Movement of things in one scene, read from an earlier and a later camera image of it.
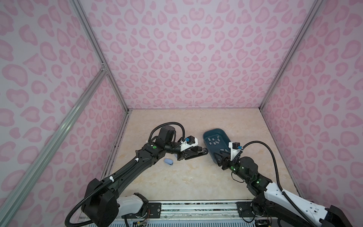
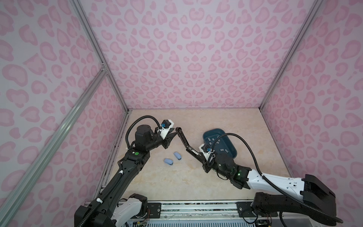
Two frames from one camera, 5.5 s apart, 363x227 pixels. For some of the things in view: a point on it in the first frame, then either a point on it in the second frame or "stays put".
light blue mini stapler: x=168 y=161 stays put
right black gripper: x=216 y=154 → x=205 y=165
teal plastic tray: x=216 y=140 stays put
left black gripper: x=192 y=151 → x=168 y=139
